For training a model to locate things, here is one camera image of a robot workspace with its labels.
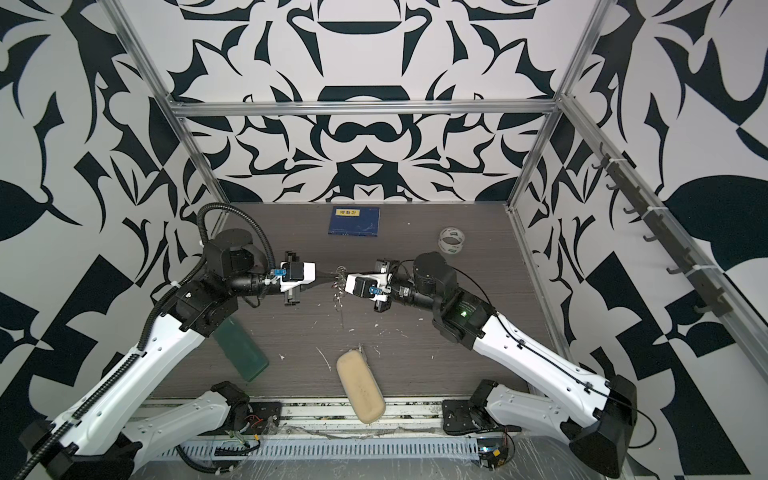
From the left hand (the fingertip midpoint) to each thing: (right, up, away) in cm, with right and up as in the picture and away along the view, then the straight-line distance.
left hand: (336, 265), depth 61 cm
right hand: (+3, -1, 0) cm, 3 cm away
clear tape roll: (+33, +4, +47) cm, 58 cm away
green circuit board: (+35, -45, +10) cm, 58 cm away
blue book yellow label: (-2, +12, +55) cm, 56 cm away
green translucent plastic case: (-27, -27, +22) cm, 45 cm away
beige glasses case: (+3, -32, +15) cm, 35 cm away
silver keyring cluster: (+1, -4, -1) cm, 4 cm away
